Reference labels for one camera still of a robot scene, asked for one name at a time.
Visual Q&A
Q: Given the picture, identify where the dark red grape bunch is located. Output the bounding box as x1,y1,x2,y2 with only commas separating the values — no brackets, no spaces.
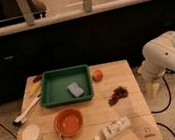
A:
108,86,129,106

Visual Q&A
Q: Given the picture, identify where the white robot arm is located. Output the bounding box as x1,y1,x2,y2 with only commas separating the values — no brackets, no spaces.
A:
138,30,175,97

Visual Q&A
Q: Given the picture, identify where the red bowl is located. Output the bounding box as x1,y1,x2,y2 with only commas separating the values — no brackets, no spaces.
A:
54,107,83,137

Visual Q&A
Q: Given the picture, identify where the wooden table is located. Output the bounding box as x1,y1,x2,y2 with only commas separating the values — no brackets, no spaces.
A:
17,60,162,140

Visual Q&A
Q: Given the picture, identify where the orange fruit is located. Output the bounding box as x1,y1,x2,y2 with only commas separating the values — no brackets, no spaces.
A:
92,69,103,82

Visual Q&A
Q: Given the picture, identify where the clear plastic bottle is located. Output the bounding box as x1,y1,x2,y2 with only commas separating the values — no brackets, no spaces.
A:
93,117,131,140

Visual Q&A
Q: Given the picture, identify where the blue-grey sponge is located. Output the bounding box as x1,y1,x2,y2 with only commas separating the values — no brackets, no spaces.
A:
67,82,85,98

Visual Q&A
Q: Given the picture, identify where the green plastic tray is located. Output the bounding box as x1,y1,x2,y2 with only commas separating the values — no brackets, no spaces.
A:
40,65,94,108

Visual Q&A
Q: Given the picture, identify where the dark red small item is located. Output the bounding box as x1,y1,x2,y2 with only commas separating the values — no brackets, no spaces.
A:
33,75,42,83

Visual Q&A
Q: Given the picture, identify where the white round lid container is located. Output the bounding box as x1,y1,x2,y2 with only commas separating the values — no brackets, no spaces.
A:
21,124,42,140

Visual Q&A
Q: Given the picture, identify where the black cable on floor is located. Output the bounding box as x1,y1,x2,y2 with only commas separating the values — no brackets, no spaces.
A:
144,68,175,140

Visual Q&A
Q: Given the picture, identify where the black cable left floor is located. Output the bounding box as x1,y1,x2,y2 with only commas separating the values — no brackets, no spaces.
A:
0,110,18,140

